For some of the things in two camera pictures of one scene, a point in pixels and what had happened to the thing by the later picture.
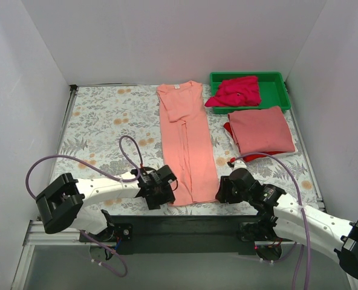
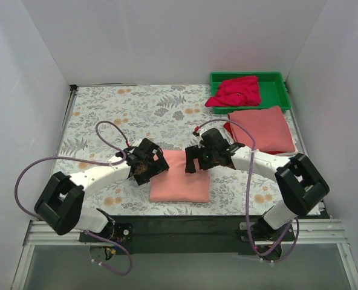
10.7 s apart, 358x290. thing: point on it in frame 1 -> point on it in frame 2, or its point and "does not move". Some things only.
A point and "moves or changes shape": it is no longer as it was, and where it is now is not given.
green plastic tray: x=273 y=90 does not move
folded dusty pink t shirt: x=262 y=131 does not move
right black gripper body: x=224 y=190 -> x=196 y=157
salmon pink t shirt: x=188 y=148 moves or changes shape
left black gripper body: x=165 y=190 -> x=154 y=163
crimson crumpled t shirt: x=242 y=92 does not move
